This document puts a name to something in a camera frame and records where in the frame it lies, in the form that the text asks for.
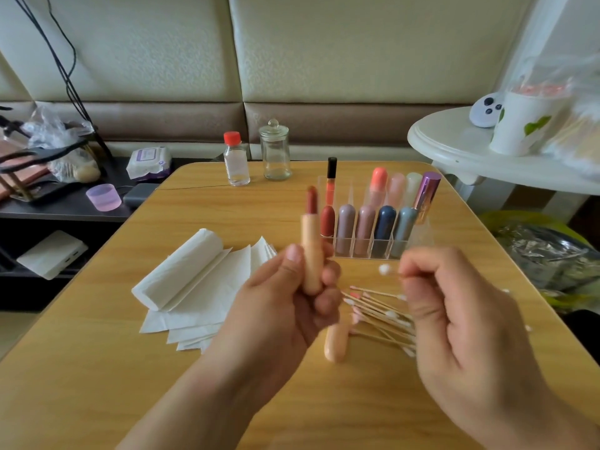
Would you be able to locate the person's left hand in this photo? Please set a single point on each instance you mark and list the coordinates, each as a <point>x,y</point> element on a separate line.
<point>272,328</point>

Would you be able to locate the person's right hand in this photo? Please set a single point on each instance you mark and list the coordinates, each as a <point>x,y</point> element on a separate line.
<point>483,347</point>

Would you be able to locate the beige lipstick cap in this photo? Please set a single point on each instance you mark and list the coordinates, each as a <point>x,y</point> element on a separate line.
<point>337,342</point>

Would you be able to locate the stack of white tissues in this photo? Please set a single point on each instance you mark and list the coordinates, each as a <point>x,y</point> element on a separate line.
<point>197,290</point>

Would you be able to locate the red lipstick beige tube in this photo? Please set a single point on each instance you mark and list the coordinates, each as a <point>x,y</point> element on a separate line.
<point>311,248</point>

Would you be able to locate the white tissue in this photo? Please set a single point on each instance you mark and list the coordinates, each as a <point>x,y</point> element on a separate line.
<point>176,269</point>

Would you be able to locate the red lipstick mauve tube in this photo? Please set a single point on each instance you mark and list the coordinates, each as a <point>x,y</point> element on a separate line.
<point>346,229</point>

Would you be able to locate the red lipstick dusty pink tube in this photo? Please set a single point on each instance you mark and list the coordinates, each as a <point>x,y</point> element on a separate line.
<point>366,229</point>

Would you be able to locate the red lipstick grey-blue tube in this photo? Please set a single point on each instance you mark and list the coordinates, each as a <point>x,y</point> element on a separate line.
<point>404,229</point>

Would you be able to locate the red lipstick navy tube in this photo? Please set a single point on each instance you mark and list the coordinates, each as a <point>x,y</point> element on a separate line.
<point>384,229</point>

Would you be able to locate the clear acrylic lipstick organizer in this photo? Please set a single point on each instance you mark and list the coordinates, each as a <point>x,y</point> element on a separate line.
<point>412,206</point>

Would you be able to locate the person's left forearm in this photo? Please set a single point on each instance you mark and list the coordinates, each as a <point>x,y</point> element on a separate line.
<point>173,426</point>

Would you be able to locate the yellow-green bin with bag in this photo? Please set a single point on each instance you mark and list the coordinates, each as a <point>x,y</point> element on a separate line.
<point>553,257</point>

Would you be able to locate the clear bottle red cap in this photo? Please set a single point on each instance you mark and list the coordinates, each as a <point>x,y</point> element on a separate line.
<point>236,162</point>

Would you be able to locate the glass jar with lid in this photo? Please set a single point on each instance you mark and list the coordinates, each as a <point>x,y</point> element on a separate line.
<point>275,152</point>

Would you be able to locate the white round side table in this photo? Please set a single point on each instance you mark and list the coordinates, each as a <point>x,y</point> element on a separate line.
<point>450,145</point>

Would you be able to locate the wet wipes pack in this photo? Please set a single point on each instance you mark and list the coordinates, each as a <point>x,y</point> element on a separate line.
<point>149,163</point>

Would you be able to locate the small purple plastic cup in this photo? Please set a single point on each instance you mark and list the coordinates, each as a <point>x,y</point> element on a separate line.
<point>103,197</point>

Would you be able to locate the white mug green leaf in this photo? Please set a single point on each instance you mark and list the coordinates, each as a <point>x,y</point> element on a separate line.
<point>525,124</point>

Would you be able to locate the black low shelf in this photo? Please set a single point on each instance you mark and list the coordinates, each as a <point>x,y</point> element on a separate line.
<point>70,218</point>

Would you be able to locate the white power bank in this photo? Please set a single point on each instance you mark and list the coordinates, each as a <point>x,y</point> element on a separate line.
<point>52,255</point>

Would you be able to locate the white panda figure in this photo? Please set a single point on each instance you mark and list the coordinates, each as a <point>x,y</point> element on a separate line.
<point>486,109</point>

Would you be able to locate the crumpled clear plastic bag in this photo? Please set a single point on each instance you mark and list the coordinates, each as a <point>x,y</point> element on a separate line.
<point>52,128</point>

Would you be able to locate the beige padded backrest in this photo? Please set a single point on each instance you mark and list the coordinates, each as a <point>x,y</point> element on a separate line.
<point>375,47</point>

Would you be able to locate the pink tray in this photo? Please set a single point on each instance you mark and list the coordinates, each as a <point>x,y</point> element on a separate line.
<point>9,178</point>

